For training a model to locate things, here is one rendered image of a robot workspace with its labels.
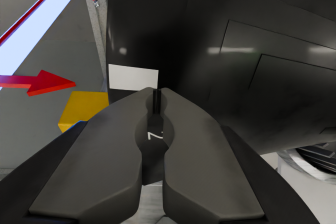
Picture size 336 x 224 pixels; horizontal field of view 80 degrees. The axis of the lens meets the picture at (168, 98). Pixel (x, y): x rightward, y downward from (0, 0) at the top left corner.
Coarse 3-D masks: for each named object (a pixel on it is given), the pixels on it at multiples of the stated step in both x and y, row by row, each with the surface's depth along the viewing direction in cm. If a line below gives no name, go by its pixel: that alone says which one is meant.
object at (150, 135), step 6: (150, 126) 15; (156, 126) 15; (162, 126) 15; (150, 132) 16; (156, 132) 16; (162, 132) 16; (150, 138) 16; (156, 138) 16; (162, 138) 16; (144, 144) 16; (150, 144) 16
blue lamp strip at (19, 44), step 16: (48, 0) 21; (64, 0) 25; (32, 16) 19; (48, 16) 21; (16, 32) 17; (32, 32) 19; (0, 48) 15; (16, 48) 17; (0, 64) 15; (16, 64) 17
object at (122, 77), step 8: (112, 64) 13; (112, 72) 13; (120, 72) 13; (128, 72) 13; (136, 72) 13; (144, 72) 13; (152, 72) 13; (112, 80) 13; (120, 80) 13; (128, 80) 13; (136, 80) 13; (144, 80) 13; (152, 80) 13; (120, 88) 14; (128, 88) 14; (136, 88) 14
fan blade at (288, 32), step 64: (128, 0) 11; (192, 0) 11; (256, 0) 11; (320, 0) 11; (128, 64) 13; (192, 64) 13; (256, 64) 13; (320, 64) 12; (256, 128) 16; (320, 128) 17
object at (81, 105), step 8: (72, 96) 42; (80, 96) 42; (88, 96) 42; (96, 96) 42; (104, 96) 42; (72, 104) 41; (80, 104) 41; (88, 104) 41; (96, 104) 41; (104, 104) 41; (64, 112) 39; (72, 112) 39; (80, 112) 39; (88, 112) 39; (96, 112) 40; (64, 120) 38; (72, 120) 38; (64, 128) 38
